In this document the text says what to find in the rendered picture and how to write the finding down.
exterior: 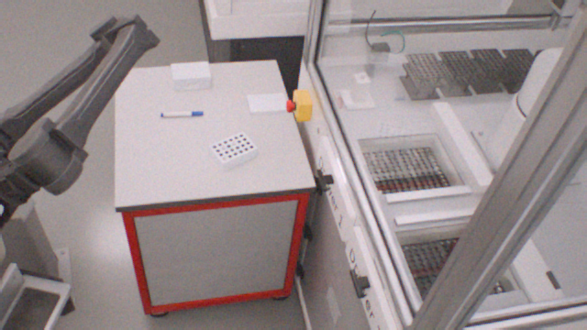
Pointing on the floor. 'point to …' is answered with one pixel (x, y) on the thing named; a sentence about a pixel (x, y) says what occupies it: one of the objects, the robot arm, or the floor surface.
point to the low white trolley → (208, 189)
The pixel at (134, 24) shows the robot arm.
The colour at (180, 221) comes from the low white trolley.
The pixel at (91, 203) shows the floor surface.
